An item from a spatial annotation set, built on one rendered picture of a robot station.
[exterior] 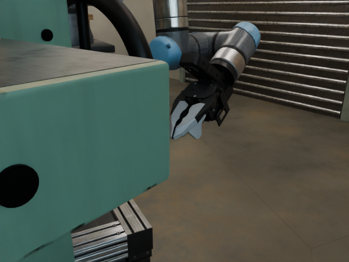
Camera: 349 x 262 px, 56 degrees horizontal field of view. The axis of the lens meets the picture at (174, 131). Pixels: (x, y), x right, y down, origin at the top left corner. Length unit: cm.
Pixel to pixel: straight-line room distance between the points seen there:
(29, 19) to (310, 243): 139
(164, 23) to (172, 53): 7
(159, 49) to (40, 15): 40
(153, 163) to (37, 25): 25
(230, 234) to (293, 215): 35
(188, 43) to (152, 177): 61
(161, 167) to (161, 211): 146
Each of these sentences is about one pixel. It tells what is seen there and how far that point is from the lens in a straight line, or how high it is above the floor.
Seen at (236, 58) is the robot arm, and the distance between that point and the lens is 74.
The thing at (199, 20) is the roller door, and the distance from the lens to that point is 402.
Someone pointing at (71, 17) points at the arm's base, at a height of 89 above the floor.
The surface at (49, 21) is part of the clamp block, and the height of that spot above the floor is 91.
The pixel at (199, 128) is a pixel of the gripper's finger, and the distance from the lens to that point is 66.
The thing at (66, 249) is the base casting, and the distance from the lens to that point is 29.
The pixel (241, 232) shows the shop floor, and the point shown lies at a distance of 152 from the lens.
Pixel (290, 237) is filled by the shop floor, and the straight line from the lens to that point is 155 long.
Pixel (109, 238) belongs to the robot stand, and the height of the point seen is 23.
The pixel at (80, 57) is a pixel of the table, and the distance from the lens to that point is 16.
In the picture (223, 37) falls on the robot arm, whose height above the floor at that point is 85.
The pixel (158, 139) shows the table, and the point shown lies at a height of 86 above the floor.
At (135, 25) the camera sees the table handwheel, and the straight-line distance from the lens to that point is 42.
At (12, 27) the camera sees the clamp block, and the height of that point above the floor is 90.
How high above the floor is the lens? 92
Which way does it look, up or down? 21 degrees down
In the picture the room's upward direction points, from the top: straight up
